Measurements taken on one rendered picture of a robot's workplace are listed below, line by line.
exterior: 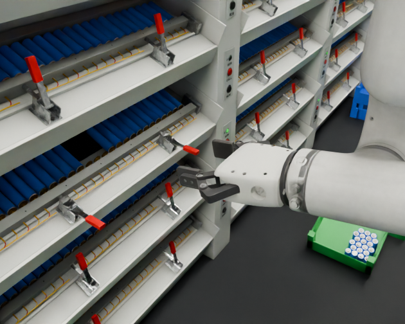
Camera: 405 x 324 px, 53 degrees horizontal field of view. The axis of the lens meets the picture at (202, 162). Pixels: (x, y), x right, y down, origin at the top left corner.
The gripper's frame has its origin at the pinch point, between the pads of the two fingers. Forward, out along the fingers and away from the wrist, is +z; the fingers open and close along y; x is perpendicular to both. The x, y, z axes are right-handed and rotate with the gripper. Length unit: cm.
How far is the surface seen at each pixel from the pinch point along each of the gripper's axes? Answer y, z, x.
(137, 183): 2.3, 19.6, -9.4
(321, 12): 100, 19, 3
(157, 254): 12, 32, -40
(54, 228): -16.1, 20.8, -7.6
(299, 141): 95, 28, -46
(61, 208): -13.2, 22.0, -5.8
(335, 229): 61, 2, -58
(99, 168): -3.1, 22.4, -3.5
